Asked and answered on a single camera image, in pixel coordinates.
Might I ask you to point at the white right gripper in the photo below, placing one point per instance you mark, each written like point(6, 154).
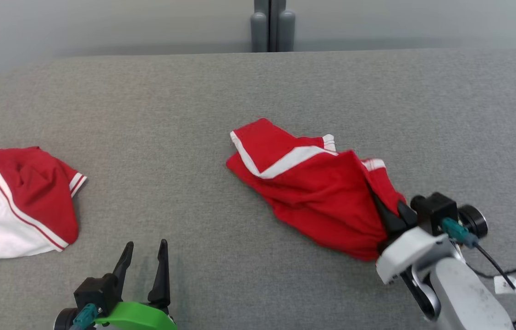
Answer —
point(411, 252)

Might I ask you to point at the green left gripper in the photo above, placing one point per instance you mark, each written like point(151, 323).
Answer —
point(139, 317)

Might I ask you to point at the red shorts with white trim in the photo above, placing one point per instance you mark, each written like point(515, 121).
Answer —
point(313, 192)

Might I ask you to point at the red and white shirt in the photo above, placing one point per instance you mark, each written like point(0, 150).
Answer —
point(33, 192)

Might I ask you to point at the grey fabric sofa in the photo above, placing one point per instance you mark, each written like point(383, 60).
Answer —
point(194, 105)

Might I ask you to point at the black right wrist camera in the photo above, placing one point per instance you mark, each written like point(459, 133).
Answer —
point(434, 208)

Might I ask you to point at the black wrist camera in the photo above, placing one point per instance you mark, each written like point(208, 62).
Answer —
point(97, 291)
point(434, 208)

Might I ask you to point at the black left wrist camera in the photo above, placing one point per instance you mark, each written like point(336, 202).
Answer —
point(97, 291)

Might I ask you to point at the teal right camera connector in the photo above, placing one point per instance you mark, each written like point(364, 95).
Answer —
point(455, 230)

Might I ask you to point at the teal camera connector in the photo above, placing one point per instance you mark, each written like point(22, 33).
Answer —
point(455, 230)
point(85, 316)

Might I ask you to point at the teal left camera connector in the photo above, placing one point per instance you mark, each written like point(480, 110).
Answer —
point(85, 316)

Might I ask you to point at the grey partition post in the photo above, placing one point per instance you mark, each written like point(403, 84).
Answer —
point(272, 25)

